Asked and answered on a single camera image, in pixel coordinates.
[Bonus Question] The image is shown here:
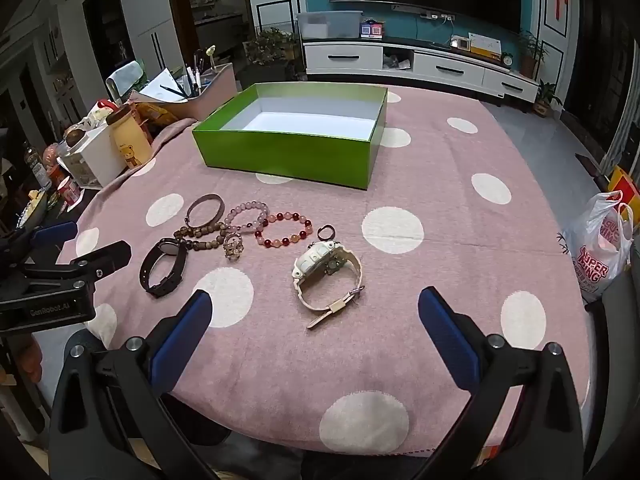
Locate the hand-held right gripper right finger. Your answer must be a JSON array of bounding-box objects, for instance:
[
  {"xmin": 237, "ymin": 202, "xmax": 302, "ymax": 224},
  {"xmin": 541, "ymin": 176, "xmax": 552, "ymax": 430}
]
[{"xmin": 410, "ymin": 287, "xmax": 586, "ymax": 480}]

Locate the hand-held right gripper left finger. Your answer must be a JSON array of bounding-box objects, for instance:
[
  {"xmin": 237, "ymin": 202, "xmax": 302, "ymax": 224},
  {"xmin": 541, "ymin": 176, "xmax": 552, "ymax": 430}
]
[{"xmin": 47, "ymin": 289, "xmax": 221, "ymax": 480}]

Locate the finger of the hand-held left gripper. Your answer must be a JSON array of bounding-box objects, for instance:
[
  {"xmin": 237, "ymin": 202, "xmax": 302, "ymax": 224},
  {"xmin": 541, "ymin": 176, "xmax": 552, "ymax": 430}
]
[
  {"xmin": 0, "ymin": 221, "xmax": 79, "ymax": 262},
  {"xmin": 22, "ymin": 240, "xmax": 132, "ymax": 286}
]

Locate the black fitness band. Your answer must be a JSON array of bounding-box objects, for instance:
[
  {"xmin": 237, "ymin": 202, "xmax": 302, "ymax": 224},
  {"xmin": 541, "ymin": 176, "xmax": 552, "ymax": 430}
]
[{"xmin": 139, "ymin": 237, "xmax": 188, "ymax": 299}]

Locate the brown wooden bead bracelet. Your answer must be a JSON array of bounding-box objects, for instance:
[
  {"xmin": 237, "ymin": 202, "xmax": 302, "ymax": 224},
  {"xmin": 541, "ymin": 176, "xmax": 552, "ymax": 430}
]
[{"xmin": 172, "ymin": 220, "xmax": 228, "ymax": 256}]

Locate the silver chain bracelet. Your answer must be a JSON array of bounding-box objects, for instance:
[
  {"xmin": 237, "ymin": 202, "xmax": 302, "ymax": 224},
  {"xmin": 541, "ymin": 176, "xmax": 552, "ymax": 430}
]
[{"xmin": 222, "ymin": 232, "xmax": 246, "ymax": 261}]

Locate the silver metal headband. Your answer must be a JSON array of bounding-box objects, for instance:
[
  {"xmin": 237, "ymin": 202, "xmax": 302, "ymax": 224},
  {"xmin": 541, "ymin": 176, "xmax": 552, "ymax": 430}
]
[{"xmin": 185, "ymin": 193, "xmax": 226, "ymax": 231}]

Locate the pink bead bracelet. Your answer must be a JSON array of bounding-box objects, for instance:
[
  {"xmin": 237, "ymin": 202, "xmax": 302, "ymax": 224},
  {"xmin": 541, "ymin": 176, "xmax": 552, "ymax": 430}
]
[{"xmin": 226, "ymin": 201, "xmax": 271, "ymax": 235}]

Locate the red orange bead bracelet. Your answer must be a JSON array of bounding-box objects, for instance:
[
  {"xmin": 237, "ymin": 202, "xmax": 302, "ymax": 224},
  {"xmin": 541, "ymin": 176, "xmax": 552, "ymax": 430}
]
[{"xmin": 255, "ymin": 212, "xmax": 314, "ymax": 247}]

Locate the white wrist watch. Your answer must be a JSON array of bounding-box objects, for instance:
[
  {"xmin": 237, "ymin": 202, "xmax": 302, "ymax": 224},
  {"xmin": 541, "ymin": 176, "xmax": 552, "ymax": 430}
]
[{"xmin": 291, "ymin": 240, "xmax": 366, "ymax": 331}]

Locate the green cardboard box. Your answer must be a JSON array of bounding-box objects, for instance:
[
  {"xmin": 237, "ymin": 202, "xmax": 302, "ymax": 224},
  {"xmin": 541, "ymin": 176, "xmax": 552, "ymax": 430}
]
[{"xmin": 192, "ymin": 83, "xmax": 389, "ymax": 191}]

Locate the person's left hand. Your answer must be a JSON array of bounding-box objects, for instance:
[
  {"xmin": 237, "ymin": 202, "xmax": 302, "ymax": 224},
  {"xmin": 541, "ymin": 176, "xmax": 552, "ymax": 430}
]
[{"xmin": 0, "ymin": 332, "xmax": 43, "ymax": 386}]

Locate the white plastic basket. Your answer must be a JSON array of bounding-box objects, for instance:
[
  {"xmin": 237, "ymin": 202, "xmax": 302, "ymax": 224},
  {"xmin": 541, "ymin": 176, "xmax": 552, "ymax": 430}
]
[{"xmin": 57, "ymin": 125, "xmax": 126, "ymax": 188}]

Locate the pink polka dot tablecloth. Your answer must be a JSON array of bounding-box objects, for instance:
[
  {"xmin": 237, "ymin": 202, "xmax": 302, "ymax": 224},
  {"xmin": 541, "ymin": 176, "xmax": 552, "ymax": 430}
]
[{"xmin": 55, "ymin": 84, "xmax": 596, "ymax": 456}]

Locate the yellow thermos bottle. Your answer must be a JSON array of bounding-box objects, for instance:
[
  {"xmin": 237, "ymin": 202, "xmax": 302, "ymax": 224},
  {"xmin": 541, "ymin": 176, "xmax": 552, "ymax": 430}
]
[{"xmin": 106, "ymin": 105, "xmax": 153, "ymax": 170}]

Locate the yellow snack packet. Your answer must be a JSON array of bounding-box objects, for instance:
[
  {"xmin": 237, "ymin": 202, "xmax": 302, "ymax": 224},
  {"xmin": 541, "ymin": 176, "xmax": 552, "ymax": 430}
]
[{"xmin": 135, "ymin": 102, "xmax": 176, "ymax": 126}]

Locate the white plastic shopping bag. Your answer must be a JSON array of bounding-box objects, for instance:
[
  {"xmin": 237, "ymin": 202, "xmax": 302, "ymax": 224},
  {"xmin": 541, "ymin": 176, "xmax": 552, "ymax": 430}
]
[{"xmin": 562, "ymin": 191, "xmax": 635, "ymax": 303}]

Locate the white paper sheet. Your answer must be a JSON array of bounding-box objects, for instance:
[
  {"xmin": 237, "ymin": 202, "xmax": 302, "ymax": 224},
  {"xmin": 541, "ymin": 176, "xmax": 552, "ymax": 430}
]
[{"xmin": 140, "ymin": 67, "xmax": 188, "ymax": 101}]

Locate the pink pen holder bin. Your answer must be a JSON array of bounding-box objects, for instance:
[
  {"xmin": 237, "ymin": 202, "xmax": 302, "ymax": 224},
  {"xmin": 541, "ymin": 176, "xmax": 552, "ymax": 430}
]
[{"xmin": 129, "ymin": 62, "xmax": 238, "ymax": 121}]

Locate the orange yellow box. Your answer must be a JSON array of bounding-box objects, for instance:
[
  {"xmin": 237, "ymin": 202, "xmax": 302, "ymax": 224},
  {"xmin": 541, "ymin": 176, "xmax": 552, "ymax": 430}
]
[{"xmin": 607, "ymin": 165, "xmax": 640, "ymax": 201}]

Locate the small potted plant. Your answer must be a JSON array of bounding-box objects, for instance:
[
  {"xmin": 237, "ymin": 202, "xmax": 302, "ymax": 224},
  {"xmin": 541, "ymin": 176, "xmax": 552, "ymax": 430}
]
[{"xmin": 534, "ymin": 80, "xmax": 563, "ymax": 116}]

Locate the dark planter with plants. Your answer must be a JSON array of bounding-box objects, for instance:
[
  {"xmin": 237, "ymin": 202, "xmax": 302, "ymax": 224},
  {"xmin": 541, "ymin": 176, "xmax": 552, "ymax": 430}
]
[{"xmin": 235, "ymin": 27, "xmax": 302, "ymax": 91}]

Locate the white yellow box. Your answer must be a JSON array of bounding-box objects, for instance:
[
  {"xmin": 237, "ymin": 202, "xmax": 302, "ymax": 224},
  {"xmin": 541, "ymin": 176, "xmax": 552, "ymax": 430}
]
[{"xmin": 467, "ymin": 32, "xmax": 502, "ymax": 58}]

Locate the tall potted plant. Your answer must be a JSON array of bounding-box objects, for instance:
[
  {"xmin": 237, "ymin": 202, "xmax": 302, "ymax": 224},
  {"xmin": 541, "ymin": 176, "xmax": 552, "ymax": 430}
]
[{"xmin": 517, "ymin": 30, "xmax": 548, "ymax": 78}]

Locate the white television cabinet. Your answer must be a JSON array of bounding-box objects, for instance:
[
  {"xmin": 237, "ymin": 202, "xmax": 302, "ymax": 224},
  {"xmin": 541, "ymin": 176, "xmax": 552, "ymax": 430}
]
[{"xmin": 302, "ymin": 37, "xmax": 541, "ymax": 106}]

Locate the clear plastic storage bin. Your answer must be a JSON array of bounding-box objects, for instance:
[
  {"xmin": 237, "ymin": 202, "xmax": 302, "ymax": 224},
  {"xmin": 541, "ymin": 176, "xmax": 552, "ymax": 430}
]
[{"xmin": 297, "ymin": 10, "xmax": 362, "ymax": 41}]

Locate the white power strip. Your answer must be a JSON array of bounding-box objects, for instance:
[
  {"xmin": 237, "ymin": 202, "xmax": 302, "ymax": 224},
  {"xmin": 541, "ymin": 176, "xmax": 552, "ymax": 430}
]
[{"xmin": 392, "ymin": 5, "xmax": 456, "ymax": 21}]

